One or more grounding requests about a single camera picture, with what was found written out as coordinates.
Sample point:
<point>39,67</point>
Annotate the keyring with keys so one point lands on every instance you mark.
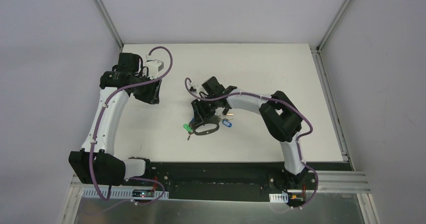
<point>207,127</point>

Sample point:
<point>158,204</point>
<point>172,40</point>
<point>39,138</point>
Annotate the green tagged key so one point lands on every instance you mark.
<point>188,128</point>

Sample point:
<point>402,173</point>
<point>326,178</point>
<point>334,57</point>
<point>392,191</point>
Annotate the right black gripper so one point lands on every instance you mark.
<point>200,110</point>

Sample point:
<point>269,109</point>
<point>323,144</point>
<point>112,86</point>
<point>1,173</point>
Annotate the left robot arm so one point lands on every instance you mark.
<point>95,161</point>

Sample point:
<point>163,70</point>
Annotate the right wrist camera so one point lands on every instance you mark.
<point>194,88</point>

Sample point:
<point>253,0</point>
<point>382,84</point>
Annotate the aluminium frame rail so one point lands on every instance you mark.
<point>111,176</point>

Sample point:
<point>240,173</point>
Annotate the blue tagged key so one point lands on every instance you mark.
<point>226,120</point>

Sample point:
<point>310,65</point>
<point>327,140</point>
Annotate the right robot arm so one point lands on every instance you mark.
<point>280,116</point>

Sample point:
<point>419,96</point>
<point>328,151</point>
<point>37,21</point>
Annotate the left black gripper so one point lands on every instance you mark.
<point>150,91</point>

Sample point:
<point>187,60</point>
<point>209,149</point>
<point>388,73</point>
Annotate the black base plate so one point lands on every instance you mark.
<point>250,182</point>

